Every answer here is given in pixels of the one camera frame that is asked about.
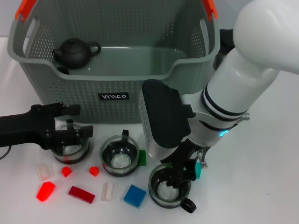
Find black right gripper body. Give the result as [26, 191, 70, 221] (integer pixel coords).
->
[160, 137, 199, 164]

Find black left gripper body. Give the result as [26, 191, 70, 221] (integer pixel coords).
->
[0, 104, 57, 150]

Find glass jar with bricks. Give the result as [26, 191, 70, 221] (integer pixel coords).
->
[50, 119, 91, 165]

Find glass teacup black sleeve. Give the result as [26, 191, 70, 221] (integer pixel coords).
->
[100, 129, 140, 177]
[148, 163, 197, 213]

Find grey perforated storage basket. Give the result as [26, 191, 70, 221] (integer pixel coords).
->
[7, 0, 220, 124]

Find clear transparent brick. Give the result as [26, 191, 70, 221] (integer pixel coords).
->
[100, 182, 119, 201]
[36, 163, 55, 182]

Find blue square plate brick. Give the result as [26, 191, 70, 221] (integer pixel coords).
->
[123, 184, 147, 208]

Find black clay teapot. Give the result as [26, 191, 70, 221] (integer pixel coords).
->
[51, 38, 101, 70]

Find dark red curved brick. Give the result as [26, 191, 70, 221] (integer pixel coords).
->
[68, 186, 96, 204]

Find glass coffee pot black lid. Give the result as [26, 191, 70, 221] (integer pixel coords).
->
[212, 28, 236, 70]

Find right gripper cable connector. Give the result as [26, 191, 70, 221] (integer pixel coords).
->
[197, 149, 208, 169]

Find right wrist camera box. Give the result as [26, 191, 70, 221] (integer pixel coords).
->
[139, 79, 197, 158]

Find orange basket handle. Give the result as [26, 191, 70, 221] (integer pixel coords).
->
[14, 0, 219, 23]

